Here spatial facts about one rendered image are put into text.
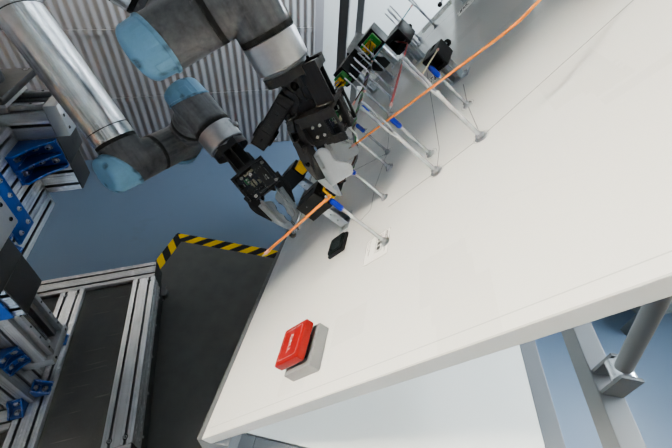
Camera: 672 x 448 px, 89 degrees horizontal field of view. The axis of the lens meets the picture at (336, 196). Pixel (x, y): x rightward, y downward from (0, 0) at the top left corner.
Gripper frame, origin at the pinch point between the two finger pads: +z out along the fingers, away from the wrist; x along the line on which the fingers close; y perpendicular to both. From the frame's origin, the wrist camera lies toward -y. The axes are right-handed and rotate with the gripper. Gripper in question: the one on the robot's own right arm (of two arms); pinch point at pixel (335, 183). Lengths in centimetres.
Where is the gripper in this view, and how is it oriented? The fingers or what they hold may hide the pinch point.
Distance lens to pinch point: 57.8
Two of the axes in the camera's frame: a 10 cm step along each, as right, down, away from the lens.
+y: 8.8, -2.1, -4.3
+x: 2.1, -6.3, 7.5
